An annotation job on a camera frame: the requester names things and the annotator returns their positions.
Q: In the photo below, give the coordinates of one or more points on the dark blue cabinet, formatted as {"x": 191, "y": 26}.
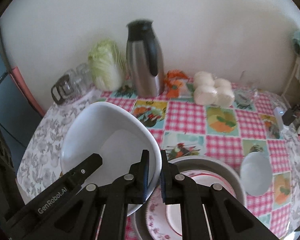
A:
{"x": 18, "y": 118}

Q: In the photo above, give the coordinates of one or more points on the white power strip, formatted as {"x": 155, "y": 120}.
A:
{"x": 278, "y": 113}

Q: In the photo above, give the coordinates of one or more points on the napa cabbage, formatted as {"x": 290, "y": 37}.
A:
{"x": 107, "y": 65}

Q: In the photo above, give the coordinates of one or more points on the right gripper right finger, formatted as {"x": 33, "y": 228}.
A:
{"x": 208, "y": 212}

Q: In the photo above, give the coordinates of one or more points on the large white square bowl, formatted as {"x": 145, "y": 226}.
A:
{"x": 117, "y": 136}

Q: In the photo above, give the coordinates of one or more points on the clear drinking glass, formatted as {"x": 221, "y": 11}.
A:
{"x": 82, "y": 79}

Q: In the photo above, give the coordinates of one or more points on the black power adapter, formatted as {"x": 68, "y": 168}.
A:
{"x": 288, "y": 117}

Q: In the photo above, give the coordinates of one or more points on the orange snack packet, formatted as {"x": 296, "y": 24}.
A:
{"x": 176, "y": 82}

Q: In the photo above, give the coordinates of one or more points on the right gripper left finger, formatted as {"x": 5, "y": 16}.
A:
{"x": 100, "y": 212}

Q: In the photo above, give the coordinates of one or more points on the clear glass pitcher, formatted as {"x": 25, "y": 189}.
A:
{"x": 247, "y": 89}

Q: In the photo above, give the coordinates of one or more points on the steel round tray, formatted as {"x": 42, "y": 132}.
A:
{"x": 193, "y": 163}

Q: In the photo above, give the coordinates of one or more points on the steel thermos jug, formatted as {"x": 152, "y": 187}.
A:
{"x": 144, "y": 59}

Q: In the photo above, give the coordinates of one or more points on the pink floral plate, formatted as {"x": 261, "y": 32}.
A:
{"x": 164, "y": 221}

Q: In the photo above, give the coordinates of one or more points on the pale blue round bowl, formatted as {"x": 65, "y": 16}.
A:
{"x": 256, "y": 173}

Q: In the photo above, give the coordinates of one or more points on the checkered patchwork tablecloth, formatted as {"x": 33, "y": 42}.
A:
{"x": 181, "y": 127}

